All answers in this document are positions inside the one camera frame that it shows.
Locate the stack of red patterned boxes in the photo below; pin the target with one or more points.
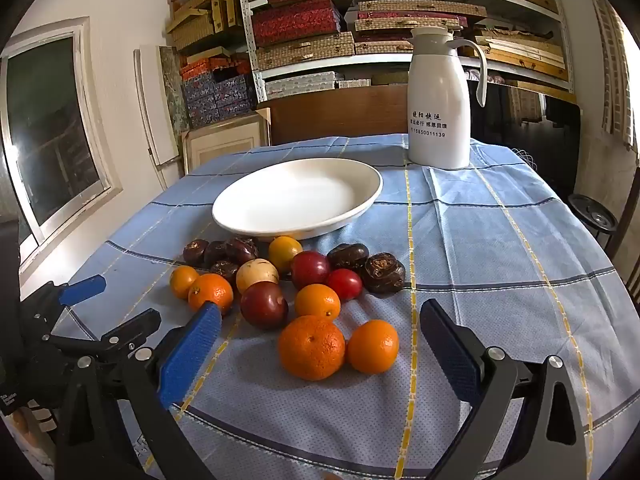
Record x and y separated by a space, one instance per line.
295 22

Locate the white framed window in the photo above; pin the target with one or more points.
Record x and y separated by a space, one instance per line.
45 135

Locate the bright red plum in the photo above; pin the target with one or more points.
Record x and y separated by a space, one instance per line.
310 270

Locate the large mandarin orange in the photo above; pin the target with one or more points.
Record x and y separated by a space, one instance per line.
311 347

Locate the white thermos jug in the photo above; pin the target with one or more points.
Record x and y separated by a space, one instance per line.
437 110

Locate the stack of pale wooden frames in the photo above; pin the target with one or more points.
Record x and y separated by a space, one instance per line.
615 60

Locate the stack of orange boxes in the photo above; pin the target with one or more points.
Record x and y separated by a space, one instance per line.
210 67

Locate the red cherry tomato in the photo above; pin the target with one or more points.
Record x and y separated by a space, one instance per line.
345 283

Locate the cream round fruit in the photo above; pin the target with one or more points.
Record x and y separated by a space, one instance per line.
257 274

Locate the cream framed board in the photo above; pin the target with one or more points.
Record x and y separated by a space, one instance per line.
220 141

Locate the stack of blue patterned boxes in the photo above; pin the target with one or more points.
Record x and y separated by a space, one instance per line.
220 100

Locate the small yellow-orange citrus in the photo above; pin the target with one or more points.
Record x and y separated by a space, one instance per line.
285 252

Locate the small mandarin orange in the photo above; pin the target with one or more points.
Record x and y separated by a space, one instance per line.
183 281
317 302

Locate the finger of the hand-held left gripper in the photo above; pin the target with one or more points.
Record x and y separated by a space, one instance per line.
131 329
82 290

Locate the brown wooden board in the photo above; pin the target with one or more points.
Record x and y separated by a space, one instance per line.
340 110

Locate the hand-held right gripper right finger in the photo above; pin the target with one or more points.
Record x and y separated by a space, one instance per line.
450 355

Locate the stack of tan woven boxes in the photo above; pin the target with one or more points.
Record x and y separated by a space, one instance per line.
305 52

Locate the black round stand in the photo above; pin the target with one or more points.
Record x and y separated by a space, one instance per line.
592 212

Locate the stack of yellow wooden boxes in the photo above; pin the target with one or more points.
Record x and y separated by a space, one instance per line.
200 25

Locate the blue checked tablecloth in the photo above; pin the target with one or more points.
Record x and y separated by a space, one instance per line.
500 260

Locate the white flat panel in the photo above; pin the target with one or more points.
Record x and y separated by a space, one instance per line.
152 105

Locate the dark red plum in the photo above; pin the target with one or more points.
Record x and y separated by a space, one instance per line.
264 305

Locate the stack of flat wooden cases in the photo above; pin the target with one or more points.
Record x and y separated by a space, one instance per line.
520 52

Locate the white oval plate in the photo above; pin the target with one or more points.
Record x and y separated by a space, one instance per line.
295 195

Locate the grey marbled panel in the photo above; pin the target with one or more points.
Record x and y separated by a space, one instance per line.
175 90

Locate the stack of white patterned boxes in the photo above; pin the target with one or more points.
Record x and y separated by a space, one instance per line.
300 85

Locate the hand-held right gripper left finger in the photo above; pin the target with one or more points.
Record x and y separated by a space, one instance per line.
190 355

